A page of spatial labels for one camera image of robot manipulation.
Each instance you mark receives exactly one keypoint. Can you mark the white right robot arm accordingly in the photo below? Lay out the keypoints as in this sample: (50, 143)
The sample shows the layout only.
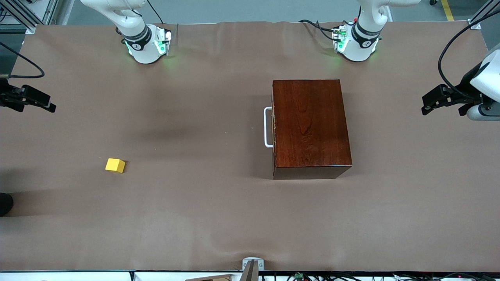
(142, 50)

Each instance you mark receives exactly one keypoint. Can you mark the black round object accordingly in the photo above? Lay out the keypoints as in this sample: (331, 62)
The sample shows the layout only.
(4, 205)

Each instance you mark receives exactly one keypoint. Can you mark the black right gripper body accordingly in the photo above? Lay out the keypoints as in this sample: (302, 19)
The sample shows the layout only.
(7, 96)

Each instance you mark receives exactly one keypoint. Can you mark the grey metal bracket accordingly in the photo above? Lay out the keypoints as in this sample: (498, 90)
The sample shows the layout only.
(252, 269)

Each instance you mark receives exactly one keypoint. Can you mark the light wooden board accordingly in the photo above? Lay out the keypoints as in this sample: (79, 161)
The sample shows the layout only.
(211, 278)

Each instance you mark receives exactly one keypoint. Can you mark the brown table cover sheet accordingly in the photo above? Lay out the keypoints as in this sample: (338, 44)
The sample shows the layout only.
(195, 214)

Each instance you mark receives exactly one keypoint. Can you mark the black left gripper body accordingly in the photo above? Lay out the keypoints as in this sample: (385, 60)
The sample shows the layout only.
(465, 90)

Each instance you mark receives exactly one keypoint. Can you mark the dark wooden drawer box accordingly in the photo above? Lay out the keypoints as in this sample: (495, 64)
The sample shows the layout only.
(312, 125)

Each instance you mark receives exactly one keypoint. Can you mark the yellow wooden block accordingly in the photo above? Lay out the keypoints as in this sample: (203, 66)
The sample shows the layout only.
(114, 165)

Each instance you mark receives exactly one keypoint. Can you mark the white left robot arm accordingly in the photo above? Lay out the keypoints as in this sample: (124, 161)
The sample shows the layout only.
(361, 47)

